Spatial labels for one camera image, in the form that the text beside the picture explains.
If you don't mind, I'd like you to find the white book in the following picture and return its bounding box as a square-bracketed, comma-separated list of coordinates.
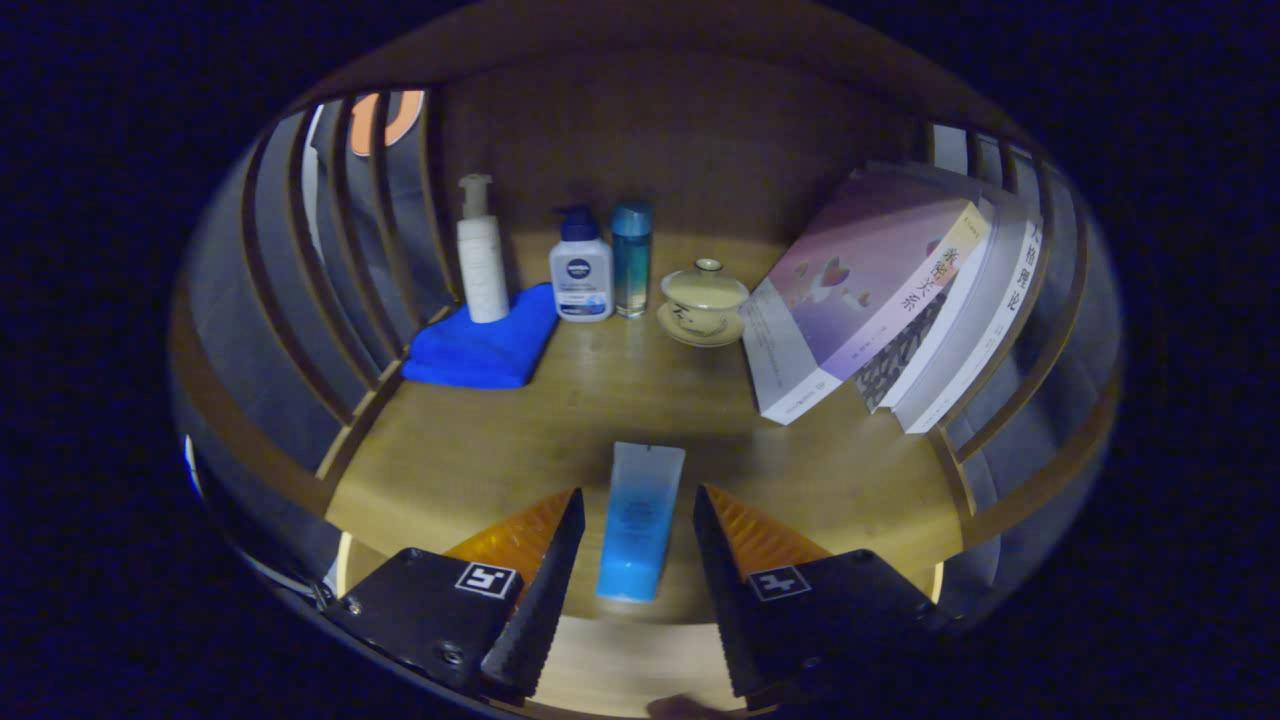
[890, 165, 1046, 434]

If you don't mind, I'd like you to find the wooden countertop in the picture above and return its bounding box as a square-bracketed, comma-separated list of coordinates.
[325, 230, 966, 626]

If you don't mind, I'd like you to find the white pump bottle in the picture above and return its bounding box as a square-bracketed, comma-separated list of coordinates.
[456, 174, 511, 324]

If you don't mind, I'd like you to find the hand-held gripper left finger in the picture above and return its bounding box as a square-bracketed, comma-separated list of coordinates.
[320, 487, 587, 701]

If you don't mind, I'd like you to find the wooden cabinet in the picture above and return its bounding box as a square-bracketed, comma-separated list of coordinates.
[170, 0, 1121, 641]

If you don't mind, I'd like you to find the blue folded cloth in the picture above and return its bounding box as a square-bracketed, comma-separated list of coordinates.
[401, 283, 559, 390]

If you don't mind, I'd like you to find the ceramic lidded tea cup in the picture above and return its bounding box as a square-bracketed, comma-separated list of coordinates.
[657, 258, 751, 348]

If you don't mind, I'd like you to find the white bottle with blue cap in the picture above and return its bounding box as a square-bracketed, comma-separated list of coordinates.
[548, 205, 615, 323]

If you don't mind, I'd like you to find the patterned cover book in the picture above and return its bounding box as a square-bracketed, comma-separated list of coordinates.
[853, 200, 1001, 413]

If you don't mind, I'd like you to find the purple book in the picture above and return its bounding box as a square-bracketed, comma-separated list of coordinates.
[740, 195, 991, 426]

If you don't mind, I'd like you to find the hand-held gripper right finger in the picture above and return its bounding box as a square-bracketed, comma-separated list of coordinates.
[693, 485, 951, 699]

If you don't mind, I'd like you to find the teal bottle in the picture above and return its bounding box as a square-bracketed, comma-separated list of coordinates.
[611, 201, 654, 319]

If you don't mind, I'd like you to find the blue tube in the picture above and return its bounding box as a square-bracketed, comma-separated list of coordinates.
[596, 441, 687, 604]

